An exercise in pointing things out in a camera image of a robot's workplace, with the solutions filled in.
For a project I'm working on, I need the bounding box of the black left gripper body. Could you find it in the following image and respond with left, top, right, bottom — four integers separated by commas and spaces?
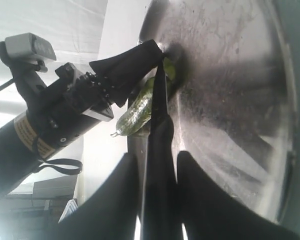
26, 63, 114, 145

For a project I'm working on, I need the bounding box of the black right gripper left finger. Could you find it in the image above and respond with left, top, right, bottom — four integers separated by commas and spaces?
48, 153, 139, 240

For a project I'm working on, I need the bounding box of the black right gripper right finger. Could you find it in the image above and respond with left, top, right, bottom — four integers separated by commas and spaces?
177, 151, 300, 240

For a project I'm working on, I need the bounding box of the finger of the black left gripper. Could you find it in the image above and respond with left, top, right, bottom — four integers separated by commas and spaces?
89, 39, 164, 108

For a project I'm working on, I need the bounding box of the green cucumber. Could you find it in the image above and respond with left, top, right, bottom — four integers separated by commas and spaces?
110, 77, 155, 138

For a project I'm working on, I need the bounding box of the black handled knife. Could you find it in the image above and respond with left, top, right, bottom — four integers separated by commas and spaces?
140, 62, 183, 240

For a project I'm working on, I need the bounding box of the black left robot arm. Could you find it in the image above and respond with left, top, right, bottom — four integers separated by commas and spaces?
0, 36, 164, 198

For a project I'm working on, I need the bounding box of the round stainless steel plate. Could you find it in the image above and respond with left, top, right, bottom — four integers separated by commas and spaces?
139, 0, 297, 223

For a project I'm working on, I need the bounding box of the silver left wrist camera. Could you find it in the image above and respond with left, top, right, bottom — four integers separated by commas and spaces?
4, 32, 57, 62

